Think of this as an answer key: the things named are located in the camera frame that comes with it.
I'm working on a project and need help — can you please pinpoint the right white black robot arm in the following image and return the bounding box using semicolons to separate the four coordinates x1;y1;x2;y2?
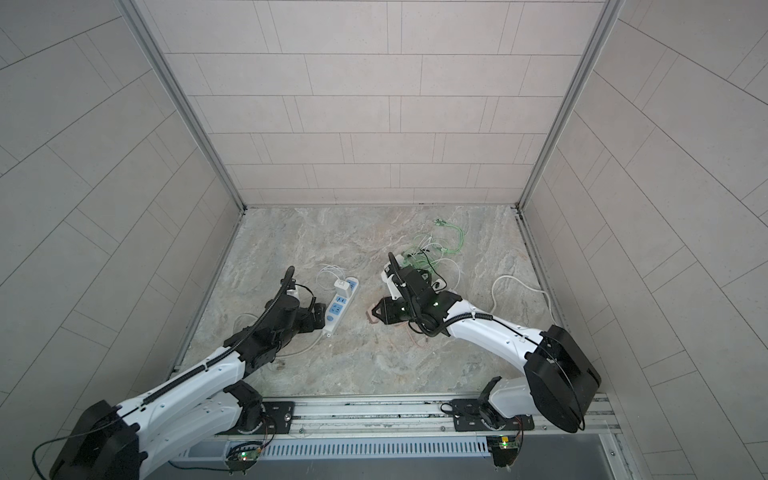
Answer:
371;254;601;433

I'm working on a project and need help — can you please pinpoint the aluminium mounting rail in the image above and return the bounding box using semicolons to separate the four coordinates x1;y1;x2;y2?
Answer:
173;392;622;445

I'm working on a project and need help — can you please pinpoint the white multicolour socket power strip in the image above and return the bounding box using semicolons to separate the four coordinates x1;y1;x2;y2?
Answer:
431;275;447;292

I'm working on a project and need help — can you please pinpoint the green circuit board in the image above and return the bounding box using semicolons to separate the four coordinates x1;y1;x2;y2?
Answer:
225;441;263;475
486;436;520;468

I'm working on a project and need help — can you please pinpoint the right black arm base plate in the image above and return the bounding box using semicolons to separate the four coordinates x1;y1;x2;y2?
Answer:
440;399;535;432

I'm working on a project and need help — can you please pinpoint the green charger adapter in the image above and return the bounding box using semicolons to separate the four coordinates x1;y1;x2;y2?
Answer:
404;253;424;269

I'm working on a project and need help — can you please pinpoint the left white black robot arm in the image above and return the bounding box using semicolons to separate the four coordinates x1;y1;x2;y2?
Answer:
33;267;324;479

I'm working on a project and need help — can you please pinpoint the pink charger adapter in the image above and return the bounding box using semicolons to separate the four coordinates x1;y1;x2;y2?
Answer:
366;309;380;324

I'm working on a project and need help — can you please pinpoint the left green circuit board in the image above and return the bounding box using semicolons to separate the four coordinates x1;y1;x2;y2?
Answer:
225;441;263;475

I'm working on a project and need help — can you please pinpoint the right green circuit board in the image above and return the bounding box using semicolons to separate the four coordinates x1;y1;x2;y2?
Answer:
486;436;520;468

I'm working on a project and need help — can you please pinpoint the white blue socket power strip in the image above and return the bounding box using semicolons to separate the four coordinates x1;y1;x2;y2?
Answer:
323;277;359;337

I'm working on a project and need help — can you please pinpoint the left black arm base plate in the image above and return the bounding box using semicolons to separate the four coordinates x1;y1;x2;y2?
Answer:
229;401;295;436

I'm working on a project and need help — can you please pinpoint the green charging cable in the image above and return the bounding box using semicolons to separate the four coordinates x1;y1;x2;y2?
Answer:
403;218;467;265

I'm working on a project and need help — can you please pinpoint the white charger adapter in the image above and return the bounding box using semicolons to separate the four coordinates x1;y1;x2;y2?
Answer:
334;279;353;298

